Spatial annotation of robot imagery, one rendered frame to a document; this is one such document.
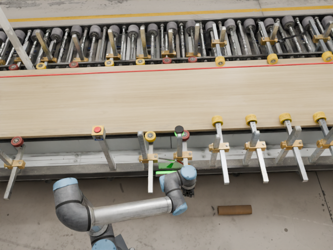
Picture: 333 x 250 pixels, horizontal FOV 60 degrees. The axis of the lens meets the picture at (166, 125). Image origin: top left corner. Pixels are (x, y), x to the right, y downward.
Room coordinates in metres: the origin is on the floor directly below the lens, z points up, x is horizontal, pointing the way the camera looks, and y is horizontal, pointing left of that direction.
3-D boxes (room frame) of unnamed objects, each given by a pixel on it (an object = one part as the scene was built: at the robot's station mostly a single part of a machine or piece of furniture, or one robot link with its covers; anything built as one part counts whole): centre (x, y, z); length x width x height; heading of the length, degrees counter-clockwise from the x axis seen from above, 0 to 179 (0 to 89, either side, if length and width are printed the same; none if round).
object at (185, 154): (1.02, -0.10, 0.85); 0.13 x 0.06 x 0.05; 88
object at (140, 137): (1.02, 0.17, 0.93); 0.03 x 0.03 x 0.48; 88
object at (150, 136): (1.17, 0.12, 0.85); 0.08 x 0.08 x 0.11
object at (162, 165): (0.99, -0.05, 0.75); 0.26 x 0.01 x 0.10; 88
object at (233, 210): (0.86, -0.57, 0.04); 0.30 x 0.08 x 0.08; 88
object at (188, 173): (0.72, -0.11, 1.14); 0.10 x 0.09 x 0.12; 106
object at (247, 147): (1.00, -0.60, 0.95); 0.13 x 0.06 x 0.05; 88
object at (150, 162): (0.97, 0.13, 0.83); 0.43 x 0.03 x 0.04; 178
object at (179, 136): (1.02, -0.08, 0.89); 0.03 x 0.03 x 0.48; 88
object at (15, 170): (1.01, 1.13, 0.81); 0.43 x 0.03 x 0.04; 178
